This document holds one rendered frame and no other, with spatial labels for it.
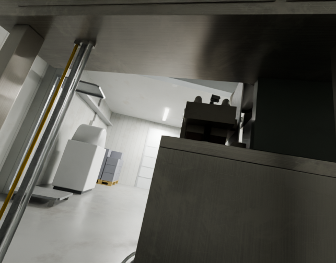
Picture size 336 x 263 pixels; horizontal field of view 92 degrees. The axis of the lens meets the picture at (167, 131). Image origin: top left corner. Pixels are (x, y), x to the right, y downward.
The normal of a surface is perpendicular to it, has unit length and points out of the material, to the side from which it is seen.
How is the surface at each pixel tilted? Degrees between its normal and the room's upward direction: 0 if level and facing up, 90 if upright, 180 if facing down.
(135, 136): 90
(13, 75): 90
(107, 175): 90
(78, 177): 90
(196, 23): 180
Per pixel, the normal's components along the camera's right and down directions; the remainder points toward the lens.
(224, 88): 0.11, -0.23
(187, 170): -0.16, -0.29
